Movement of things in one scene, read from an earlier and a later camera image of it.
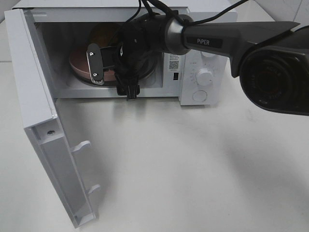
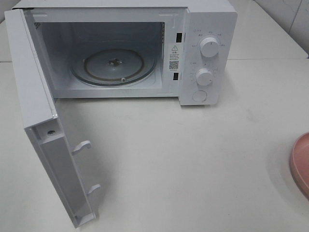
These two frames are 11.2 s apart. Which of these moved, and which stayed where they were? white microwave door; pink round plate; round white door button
Moved: pink round plate
Stayed: round white door button; white microwave door
